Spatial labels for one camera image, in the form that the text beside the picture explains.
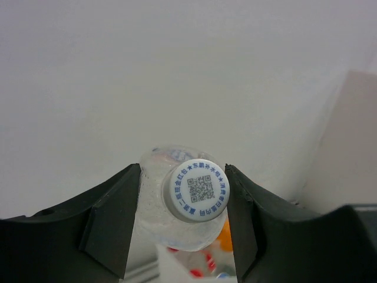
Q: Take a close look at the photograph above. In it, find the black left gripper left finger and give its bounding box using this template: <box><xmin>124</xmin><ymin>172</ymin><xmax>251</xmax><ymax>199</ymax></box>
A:
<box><xmin>1</xmin><ymin>164</ymin><xmax>140</xmax><ymax>282</ymax></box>

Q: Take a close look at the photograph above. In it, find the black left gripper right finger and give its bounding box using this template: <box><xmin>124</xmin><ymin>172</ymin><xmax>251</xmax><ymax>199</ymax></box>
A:
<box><xmin>225</xmin><ymin>165</ymin><xmax>376</xmax><ymax>282</ymax></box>

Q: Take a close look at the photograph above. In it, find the orange juice bottle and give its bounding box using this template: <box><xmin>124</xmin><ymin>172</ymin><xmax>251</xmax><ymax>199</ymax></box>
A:
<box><xmin>217</xmin><ymin>219</ymin><xmax>233</xmax><ymax>252</ymax></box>

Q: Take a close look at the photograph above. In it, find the tall red-cap red-label bottle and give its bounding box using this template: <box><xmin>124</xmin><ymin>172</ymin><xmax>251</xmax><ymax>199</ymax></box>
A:
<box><xmin>189</xmin><ymin>269</ymin><xmax>204</xmax><ymax>278</ymax></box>

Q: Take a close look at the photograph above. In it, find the white-cap clear labelled bottle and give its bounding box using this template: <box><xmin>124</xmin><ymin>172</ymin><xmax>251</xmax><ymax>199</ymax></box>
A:
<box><xmin>136</xmin><ymin>145</ymin><xmax>230</xmax><ymax>252</ymax></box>

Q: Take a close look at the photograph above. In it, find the small red-cap red-label bottle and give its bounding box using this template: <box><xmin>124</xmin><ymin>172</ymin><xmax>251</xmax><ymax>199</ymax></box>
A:
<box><xmin>205</xmin><ymin>253</ymin><xmax>217</xmax><ymax>272</ymax></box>

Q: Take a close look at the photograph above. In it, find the white plastic bin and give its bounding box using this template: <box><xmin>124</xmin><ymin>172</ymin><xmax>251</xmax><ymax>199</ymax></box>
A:
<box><xmin>157</xmin><ymin>239</ymin><xmax>237</xmax><ymax>282</ymax></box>

